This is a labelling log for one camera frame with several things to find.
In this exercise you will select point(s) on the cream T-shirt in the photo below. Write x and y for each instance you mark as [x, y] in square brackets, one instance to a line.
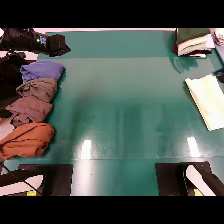
[208, 100]

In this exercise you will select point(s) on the white garment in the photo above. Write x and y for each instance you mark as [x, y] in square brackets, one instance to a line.
[218, 35]

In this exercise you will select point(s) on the pale folded garment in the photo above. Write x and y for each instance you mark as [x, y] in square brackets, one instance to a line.
[193, 46]

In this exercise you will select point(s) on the blue garment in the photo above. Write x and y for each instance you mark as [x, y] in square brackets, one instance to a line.
[41, 70]

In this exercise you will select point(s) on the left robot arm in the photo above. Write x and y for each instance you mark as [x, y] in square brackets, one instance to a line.
[23, 40]

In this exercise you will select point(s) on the black garment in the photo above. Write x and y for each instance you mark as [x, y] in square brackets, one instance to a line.
[10, 73]

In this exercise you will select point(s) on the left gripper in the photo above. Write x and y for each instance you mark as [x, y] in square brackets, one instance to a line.
[57, 45]

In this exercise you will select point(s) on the mauve garment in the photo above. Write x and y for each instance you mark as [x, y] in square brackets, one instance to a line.
[30, 108]

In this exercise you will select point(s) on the orange garment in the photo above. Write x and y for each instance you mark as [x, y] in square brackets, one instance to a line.
[26, 140]

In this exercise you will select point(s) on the grey-green garment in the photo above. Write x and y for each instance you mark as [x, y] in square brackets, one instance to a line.
[38, 88]

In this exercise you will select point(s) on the dark red folded garment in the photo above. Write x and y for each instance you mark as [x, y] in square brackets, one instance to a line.
[175, 46]

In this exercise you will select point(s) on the dark green folded garment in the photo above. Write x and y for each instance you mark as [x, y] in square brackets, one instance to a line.
[191, 34]

